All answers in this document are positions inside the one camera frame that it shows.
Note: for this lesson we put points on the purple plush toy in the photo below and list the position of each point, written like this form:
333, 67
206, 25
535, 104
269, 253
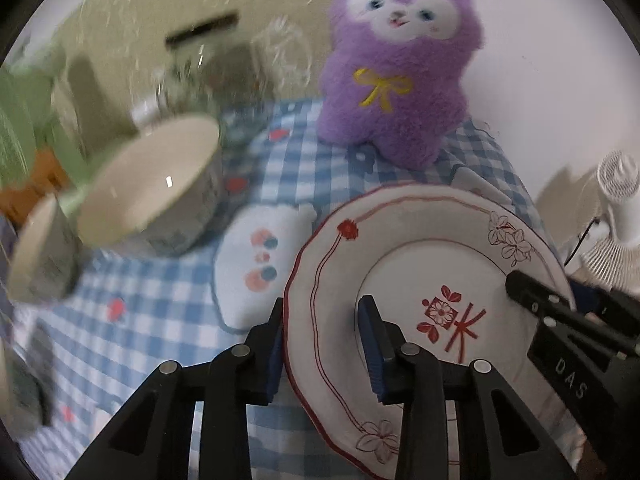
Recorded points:
395, 110

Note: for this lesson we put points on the glass jar with dark lid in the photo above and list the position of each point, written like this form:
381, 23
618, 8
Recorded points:
220, 70

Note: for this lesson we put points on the wooden bed headboard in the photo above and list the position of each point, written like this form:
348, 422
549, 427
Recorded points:
30, 175

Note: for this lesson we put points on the white red-patterned plate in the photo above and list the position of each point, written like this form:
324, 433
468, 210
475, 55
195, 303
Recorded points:
425, 270

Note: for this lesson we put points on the blue checked tablecloth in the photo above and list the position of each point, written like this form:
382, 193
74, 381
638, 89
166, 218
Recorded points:
165, 310

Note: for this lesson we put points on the green patterned board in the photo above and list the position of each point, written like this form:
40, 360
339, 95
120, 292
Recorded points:
125, 10

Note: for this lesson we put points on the green desk fan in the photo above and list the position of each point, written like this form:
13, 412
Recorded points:
15, 125

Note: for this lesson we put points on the white floor fan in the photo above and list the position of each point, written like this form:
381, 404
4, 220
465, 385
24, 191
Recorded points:
620, 185

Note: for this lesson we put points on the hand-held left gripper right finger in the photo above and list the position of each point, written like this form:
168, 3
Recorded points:
370, 345

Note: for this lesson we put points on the blue floral ceramic bowl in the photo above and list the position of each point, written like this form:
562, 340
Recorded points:
35, 255
150, 185

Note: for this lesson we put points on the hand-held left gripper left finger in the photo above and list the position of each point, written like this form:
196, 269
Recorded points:
272, 360

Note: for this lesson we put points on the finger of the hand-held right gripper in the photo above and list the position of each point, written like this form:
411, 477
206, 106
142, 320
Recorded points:
530, 290
585, 297

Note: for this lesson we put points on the cotton swab container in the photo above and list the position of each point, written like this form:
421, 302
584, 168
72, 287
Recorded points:
145, 112

